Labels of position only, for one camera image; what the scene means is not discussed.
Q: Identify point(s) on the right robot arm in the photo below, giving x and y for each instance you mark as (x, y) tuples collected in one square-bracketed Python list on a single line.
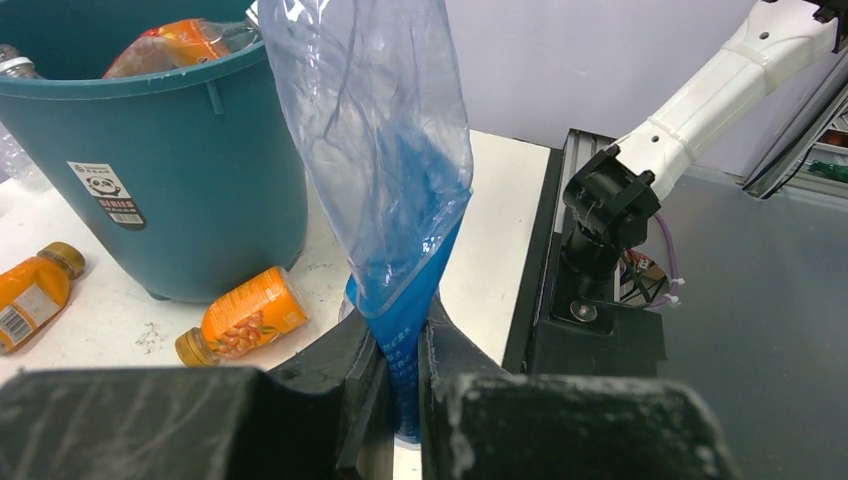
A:
[(609, 201)]

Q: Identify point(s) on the teal plastic bin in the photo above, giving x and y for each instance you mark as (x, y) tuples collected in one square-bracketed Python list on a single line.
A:
[(188, 178)]

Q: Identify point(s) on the clear crushed bottle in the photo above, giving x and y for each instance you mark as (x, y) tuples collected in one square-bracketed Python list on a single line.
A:
[(15, 162)]

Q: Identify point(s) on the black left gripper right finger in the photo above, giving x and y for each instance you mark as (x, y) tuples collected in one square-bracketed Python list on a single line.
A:
[(480, 422)]

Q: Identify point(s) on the small orange juice bottle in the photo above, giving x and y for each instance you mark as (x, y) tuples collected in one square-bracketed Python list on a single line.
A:
[(37, 290), (244, 319)]

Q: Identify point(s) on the crushed blue label bottle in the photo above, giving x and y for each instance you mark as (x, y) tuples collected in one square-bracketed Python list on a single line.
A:
[(372, 98)]

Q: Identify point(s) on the aluminium frame rail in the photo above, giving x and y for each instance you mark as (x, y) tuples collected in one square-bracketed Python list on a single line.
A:
[(786, 155)]

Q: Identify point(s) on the large orange label bottle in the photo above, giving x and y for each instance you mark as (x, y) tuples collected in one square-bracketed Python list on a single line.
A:
[(185, 43)]

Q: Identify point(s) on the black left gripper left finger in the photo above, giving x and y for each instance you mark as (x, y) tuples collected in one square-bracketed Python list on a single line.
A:
[(323, 414)]

